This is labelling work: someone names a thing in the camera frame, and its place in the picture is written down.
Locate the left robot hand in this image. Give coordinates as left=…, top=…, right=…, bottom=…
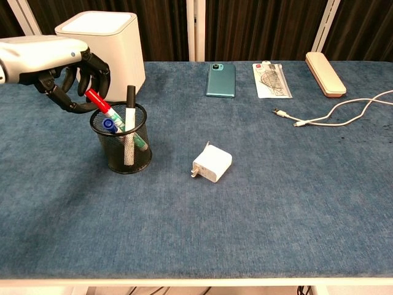
left=0, top=34, right=111, bottom=115

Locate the red-capped marker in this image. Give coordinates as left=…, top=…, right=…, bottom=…
left=84, top=88, right=150, bottom=152

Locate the blue-capped marker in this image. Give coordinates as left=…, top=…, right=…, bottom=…
left=102, top=118, right=119, bottom=135

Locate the black-capped white marker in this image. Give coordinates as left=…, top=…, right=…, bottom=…
left=123, top=85, right=136, bottom=167

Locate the black mesh pen holder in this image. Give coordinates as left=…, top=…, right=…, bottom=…
left=90, top=102, right=153, bottom=175

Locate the white square bin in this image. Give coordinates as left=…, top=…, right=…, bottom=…
left=54, top=10, right=146, bottom=102

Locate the teal smartphone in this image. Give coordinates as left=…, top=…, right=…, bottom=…
left=205, top=62, right=236, bottom=99

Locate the white power adapter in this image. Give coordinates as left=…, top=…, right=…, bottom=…
left=189, top=141, right=233, bottom=184

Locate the clear plastic zip bag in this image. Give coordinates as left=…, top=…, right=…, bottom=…
left=252, top=61, right=293, bottom=100

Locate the blue fabric table mat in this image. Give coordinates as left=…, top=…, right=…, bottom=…
left=0, top=60, right=393, bottom=280

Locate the beige pencil case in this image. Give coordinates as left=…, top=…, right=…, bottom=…
left=305, top=52, right=348, bottom=99

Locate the white frame post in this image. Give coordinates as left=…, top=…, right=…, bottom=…
left=6, top=0, right=42, bottom=37
left=185, top=0, right=206, bottom=62
left=310, top=0, right=341, bottom=53

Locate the white usb cable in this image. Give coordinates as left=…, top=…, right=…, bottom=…
left=271, top=89, right=393, bottom=128

